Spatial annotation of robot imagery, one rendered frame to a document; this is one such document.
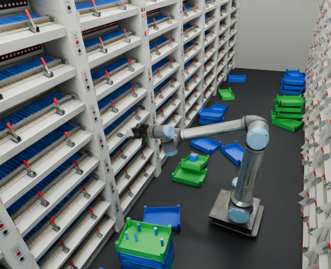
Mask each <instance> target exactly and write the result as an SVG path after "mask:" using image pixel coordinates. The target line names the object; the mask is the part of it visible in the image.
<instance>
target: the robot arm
mask: <svg viewBox="0 0 331 269"><path fill-rule="evenodd" d="M139 124H141V125H139ZM139 124H136V125H137V126H135V127H133V128H132V127H130V131H129V130H127V131H126V134H125V136H126V137H128V138H130V139H140V138H142V141H141V146H143V147H144V146H146V145H147V140H148V138H149V139H160V142H161V145H162V148H163V152H164V154H165V156H174V155H176V154H177V146H178V144H179V143H180V142H185V141H190V140H197V139H204V138H211V137H218V136H224V135H231V134H236V133H243V132H244V133H246V134H247V136H246V142H245V148H244V152H243V157H242V161H241V166H240V171H239V175H238V177H236V178H234V179H233V181H232V190H231V196H230V201H229V203H228V211H227V215H228V217H229V219H230V220H232V221H234V222H236V223H246V222H248V221H249V220H250V215H251V214H252V212H253V210H254V206H253V201H254V200H253V197H252V193H253V190H254V186H255V182H256V178H257V175H258V171H259V167H260V164H261V161H262V157H263V154H264V150H265V148H266V145H267V144H268V142H269V124H268V122H267V121H266V120H265V119H264V118H262V117H259V116H255V115H247V116H244V117H243V118H242V119H240V120H234V121H228V122H222V123H216V124H210V125H204V126H198V127H194V128H188V129H180V128H175V129H174V128H173V126H172V125H150V126H149V124H142V123H139ZM138 125H139V126H138Z"/></svg>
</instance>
